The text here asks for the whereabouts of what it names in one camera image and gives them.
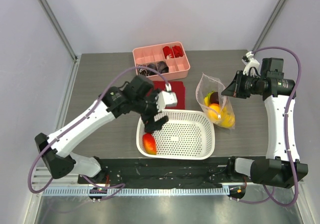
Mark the black white patterned item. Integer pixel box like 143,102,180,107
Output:
136,64,149,76

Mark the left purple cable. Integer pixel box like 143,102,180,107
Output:
27,65,173,201

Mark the red item in organizer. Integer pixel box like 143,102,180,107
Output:
172,45,184,58
162,46,174,59

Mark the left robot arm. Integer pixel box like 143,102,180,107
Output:
35,75,178,184

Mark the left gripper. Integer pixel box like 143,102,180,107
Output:
132,89,168,131

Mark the aluminium frame post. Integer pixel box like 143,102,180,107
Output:
253,0,288,50
38,0,77,62

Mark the white perforated plastic basket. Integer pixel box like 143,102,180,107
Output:
136,109,215,160

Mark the orange fruit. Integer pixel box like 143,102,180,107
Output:
207,103,221,122

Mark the yellow lemon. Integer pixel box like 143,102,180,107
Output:
220,106,232,120

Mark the pink divided organizer box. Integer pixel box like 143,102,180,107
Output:
132,41,190,80

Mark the dark red apple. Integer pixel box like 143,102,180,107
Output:
209,92,220,104

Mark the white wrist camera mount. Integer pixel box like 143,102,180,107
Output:
156,83,178,112
242,51,260,77

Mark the dark brown rolled item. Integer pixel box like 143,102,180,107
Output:
156,61,169,74

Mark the red yellow mango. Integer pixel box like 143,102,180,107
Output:
142,133,157,155

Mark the dark grey rolled item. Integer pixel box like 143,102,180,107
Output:
147,63,157,76

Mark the right aluminium frame post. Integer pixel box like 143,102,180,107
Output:
253,0,288,50

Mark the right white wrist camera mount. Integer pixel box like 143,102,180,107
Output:
242,51,260,77

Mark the left aluminium frame post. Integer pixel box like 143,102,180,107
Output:
38,0,77,62

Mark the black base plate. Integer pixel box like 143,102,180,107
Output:
93,157,251,189

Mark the clear zip top bag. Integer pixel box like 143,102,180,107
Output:
195,73,236,129

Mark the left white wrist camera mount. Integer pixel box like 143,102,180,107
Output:
156,83,178,112

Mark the white slotted cable duct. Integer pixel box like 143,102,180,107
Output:
42,186,230,197

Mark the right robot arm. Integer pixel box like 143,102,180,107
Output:
222,56,308,189

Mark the yellow banana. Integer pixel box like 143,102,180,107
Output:
203,91,236,129

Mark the folded red cloth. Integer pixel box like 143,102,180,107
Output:
153,81,186,110

